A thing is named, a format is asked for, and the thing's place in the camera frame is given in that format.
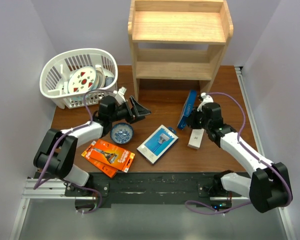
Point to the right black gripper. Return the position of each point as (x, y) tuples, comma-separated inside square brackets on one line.
[(190, 120)]

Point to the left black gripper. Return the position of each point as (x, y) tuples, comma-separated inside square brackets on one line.
[(140, 111)]

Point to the blue razor box grey back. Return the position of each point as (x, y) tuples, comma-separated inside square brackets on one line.
[(187, 109)]

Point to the white slim razor box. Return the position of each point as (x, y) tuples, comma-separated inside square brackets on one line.
[(195, 139)]

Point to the wooden two-tier shelf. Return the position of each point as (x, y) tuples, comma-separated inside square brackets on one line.
[(178, 40)]

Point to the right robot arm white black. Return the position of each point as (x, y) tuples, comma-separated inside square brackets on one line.
[(267, 185)]

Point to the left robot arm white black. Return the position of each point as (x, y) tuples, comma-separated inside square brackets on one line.
[(56, 154)]

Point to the blue patterned small bowl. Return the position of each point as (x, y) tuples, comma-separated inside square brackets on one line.
[(121, 133)]

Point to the top orange razor package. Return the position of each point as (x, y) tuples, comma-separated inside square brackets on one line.
[(110, 155)]

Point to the orange razor package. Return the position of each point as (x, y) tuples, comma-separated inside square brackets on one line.
[(110, 155), (105, 168)]

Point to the bottom orange razor package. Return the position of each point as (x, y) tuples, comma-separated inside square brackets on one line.
[(105, 168)]

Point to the white plate with card suits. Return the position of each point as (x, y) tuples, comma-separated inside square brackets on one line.
[(82, 80)]

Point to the white plastic dish basket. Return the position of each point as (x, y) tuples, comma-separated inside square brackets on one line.
[(68, 76)]

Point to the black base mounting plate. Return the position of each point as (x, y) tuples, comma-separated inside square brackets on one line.
[(150, 188)]

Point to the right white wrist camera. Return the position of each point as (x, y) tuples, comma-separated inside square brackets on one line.
[(204, 99)]

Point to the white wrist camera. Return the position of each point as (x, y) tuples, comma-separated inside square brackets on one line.
[(204, 99), (119, 95)]

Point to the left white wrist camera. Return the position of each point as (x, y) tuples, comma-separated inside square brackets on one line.
[(119, 95)]

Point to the aluminium rail frame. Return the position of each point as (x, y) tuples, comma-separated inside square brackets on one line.
[(50, 215)]

